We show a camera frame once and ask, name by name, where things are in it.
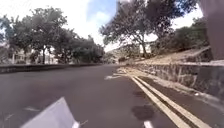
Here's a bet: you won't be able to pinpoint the grey asphalt road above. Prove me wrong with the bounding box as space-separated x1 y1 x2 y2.
0 63 224 128

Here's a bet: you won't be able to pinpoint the large spreading tree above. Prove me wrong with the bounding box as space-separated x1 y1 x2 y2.
99 0 198 60

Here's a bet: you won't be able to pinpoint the dry grass slope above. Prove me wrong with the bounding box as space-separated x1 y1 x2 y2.
137 46 212 66

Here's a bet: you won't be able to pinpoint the row of trees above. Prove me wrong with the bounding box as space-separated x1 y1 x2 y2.
0 7 106 65

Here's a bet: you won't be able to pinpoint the dense bushes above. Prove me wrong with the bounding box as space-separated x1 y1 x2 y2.
153 17 210 56

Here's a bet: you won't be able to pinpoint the building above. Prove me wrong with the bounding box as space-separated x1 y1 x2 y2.
0 42 58 66

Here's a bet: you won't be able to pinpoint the thick pole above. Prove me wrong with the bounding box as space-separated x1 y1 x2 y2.
198 0 224 62

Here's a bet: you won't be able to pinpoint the low stone wall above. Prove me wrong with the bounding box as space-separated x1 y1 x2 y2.
132 61 224 101

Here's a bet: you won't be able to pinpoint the low dark kerb wall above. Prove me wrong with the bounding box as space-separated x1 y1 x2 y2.
0 62 103 75

